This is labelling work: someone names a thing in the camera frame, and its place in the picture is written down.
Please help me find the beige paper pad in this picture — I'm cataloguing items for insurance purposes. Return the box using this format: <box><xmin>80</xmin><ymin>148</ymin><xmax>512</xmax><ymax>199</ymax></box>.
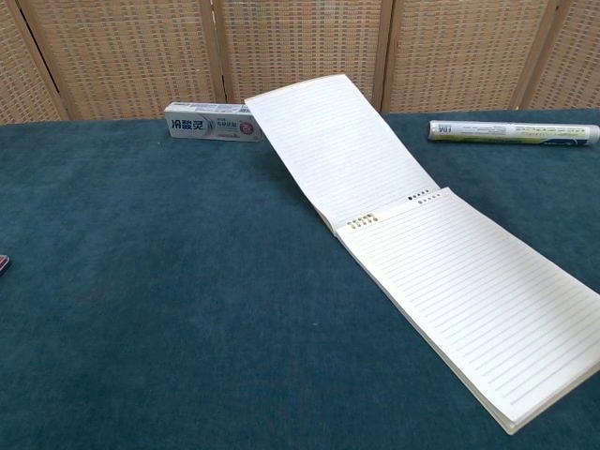
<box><xmin>244</xmin><ymin>74</ymin><xmax>600</xmax><ymax>435</ymax></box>

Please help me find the white toothpaste box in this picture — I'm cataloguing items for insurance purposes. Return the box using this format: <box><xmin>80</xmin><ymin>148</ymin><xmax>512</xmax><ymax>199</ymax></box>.
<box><xmin>163</xmin><ymin>100</ymin><xmax>266</xmax><ymax>143</ymax></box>

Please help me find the blue felt table cloth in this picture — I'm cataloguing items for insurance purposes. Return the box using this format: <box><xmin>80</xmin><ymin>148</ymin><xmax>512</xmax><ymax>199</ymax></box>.
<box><xmin>0</xmin><ymin>108</ymin><xmax>600</xmax><ymax>450</ymax></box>

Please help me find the woven bamboo screen panel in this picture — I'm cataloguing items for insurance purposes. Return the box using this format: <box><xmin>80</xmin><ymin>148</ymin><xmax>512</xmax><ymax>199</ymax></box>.
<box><xmin>373</xmin><ymin>0</ymin><xmax>563</xmax><ymax>114</ymax></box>
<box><xmin>213</xmin><ymin>0</ymin><xmax>393</xmax><ymax>114</ymax></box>
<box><xmin>517</xmin><ymin>0</ymin><xmax>600</xmax><ymax>112</ymax></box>
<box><xmin>0</xmin><ymin>0</ymin><xmax>65</xmax><ymax>126</ymax></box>
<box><xmin>16</xmin><ymin>0</ymin><xmax>227</xmax><ymax>121</ymax></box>

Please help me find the white rolled plastic tube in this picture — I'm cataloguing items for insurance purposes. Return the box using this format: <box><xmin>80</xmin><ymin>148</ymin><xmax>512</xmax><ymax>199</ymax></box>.
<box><xmin>427</xmin><ymin>118</ymin><xmax>600</xmax><ymax>148</ymax></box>

